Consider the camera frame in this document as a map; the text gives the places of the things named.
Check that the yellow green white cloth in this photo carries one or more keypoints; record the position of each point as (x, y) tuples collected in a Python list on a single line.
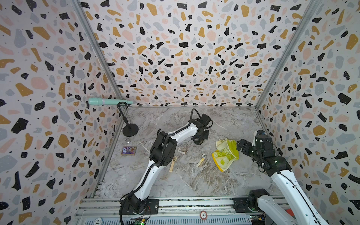
[(226, 153)]

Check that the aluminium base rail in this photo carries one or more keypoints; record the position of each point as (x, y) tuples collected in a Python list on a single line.
[(221, 210)]

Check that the small framed picture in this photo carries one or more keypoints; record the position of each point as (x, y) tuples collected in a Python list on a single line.
[(128, 150)]

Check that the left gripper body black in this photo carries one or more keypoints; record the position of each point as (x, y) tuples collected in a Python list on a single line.
[(198, 138)]

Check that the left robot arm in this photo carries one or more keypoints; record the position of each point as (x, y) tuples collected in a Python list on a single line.
[(162, 153)]

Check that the red white round sticker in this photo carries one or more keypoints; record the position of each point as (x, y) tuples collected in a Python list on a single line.
[(203, 215)]

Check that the black microphone stand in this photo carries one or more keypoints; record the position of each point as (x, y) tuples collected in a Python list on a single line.
[(130, 129)]

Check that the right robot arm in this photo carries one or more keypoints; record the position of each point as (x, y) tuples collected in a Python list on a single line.
[(263, 153)]

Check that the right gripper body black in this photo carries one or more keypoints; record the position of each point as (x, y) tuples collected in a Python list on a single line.
[(251, 150)]

